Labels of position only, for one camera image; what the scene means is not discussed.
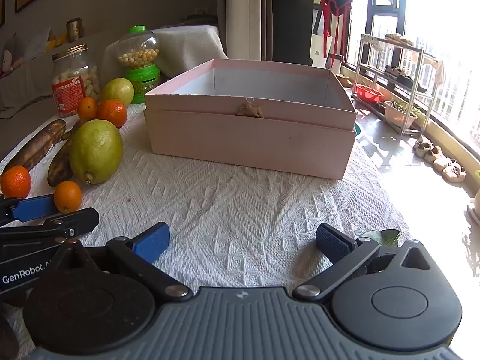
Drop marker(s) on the yellow plush toy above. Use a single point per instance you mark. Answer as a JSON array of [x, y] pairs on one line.
[[56, 41]]

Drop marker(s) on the gold tin can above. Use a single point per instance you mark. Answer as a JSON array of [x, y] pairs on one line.
[[75, 29]]

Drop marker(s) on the green leaf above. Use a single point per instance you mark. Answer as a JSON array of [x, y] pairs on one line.
[[380, 238]]

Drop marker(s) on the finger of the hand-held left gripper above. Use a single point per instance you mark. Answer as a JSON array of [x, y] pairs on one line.
[[33, 208], [82, 219]]

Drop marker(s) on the beige curtain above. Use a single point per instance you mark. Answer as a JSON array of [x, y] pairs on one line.
[[247, 11]]

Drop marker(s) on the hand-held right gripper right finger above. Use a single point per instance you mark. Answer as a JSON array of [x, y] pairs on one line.
[[333, 242]]

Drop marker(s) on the orange tangerine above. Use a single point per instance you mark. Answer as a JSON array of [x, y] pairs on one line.
[[15, 182], [111, 113], [87, 108], [67, 196]]

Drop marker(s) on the red plastic basket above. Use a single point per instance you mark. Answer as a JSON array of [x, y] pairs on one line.
[[369, 93]]

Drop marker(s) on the white planter with sprouts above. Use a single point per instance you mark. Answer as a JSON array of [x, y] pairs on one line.
[[399, 116]]

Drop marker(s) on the large green citrus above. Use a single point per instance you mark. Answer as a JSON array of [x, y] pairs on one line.
[[95, 152]]

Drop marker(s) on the peanut jar with gold lid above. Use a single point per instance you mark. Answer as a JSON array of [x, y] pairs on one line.
[[73, 82]]

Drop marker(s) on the teal plastic basin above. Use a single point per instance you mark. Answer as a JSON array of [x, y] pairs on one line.
[[357, 128]]

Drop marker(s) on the green candy dispenser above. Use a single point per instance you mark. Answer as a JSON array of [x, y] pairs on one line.
[[138, 63]]

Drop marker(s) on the pink cardboard box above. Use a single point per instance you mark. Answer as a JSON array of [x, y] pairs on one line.
[[247, 146]]

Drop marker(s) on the brown tassel knot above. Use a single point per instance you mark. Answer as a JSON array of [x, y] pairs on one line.
[[248, 109]]

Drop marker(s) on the overripe brown banana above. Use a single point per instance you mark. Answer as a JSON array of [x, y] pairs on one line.
[[37, 144], [60, 165]]

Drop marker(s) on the sofa with grey cover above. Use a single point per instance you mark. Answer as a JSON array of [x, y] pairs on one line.
[[26, 82]]

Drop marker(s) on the beige shoe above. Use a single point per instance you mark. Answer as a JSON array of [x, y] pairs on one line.
[[422, 146], [433, 154], [444, 165], [454, 173]]

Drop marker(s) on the white paper sheets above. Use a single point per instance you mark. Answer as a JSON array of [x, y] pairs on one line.
[[37, 43]]

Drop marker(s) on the white plush toy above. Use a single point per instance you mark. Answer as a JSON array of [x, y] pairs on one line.
[[6, 62]]

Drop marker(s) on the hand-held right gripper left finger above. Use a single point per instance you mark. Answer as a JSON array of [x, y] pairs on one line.
[[152, 243]]

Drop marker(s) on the beige shoes on rack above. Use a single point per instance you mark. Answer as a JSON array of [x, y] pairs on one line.
[[399, 38]]

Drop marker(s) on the yellow-green pear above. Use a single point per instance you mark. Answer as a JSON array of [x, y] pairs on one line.
[[118, 90]]

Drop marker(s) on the metal shoe rack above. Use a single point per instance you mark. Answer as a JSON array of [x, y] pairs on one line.
[[412, 82]]

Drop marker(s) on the white textured tablecloth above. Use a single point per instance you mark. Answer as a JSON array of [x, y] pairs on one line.
[[232, 213]]

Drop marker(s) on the dark shoes on rack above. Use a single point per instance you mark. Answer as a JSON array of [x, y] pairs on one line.
[[397, 74]]

